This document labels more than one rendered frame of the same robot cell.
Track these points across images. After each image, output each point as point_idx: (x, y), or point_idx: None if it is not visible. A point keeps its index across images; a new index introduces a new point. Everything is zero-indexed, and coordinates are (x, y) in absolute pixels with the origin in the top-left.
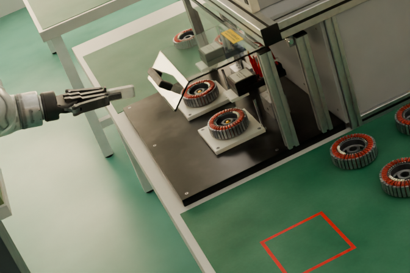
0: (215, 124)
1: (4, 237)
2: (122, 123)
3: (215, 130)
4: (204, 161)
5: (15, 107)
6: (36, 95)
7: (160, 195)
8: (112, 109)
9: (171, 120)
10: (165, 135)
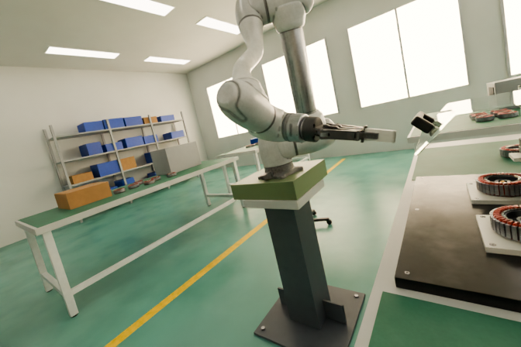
0: (502, 214)
1: (302, 223)
2: (409, 187)
3: (499, 221)
4: (461, 250)
5: (282, 119)
6: (301, 115)
7: (383, 255)
8: (410, 176)
9: (451, 197)
10: (435, 206)
